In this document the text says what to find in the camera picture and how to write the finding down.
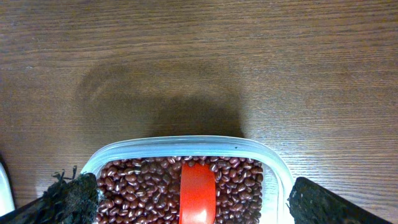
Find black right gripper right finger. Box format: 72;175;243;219
289;177;391;224

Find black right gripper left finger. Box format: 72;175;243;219
1;167;100;224

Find red plastic scoop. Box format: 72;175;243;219
179;164;216;224

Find white digital kitchen scale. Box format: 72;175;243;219
0;164;15;216

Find red adzuki beans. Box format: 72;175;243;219
94;156;264;223

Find clear plastic food container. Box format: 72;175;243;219
81;136;294;224

